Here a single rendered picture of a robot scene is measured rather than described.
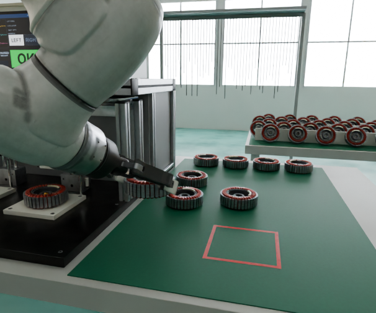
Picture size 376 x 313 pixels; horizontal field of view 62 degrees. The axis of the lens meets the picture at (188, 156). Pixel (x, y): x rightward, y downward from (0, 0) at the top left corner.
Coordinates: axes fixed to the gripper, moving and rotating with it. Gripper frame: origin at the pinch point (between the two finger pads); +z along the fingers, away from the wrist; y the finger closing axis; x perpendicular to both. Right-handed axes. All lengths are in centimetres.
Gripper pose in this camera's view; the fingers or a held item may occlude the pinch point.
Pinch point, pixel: (149, 182)
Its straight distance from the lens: 71.3
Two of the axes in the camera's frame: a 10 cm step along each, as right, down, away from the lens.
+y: 8.8, 1.0, -4.6
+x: 2.3, -9.4, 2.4
